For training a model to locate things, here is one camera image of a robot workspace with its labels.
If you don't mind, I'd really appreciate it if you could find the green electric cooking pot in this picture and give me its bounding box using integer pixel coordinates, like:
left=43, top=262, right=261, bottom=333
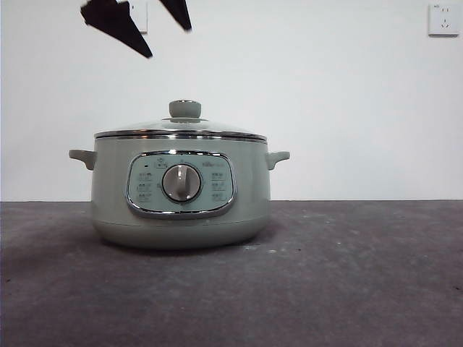
left=68, top=138, right=291, bottom=250

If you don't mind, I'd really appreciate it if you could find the glass lid with green knob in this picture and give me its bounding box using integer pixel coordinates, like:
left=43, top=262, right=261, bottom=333
left=94, top=99, right=267, bottom=140

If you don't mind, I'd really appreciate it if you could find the white wall socket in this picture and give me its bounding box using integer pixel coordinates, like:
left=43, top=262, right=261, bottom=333
left=428, top=3, right=461, bottom=38
left=127, top=0, right=149, bottom=35

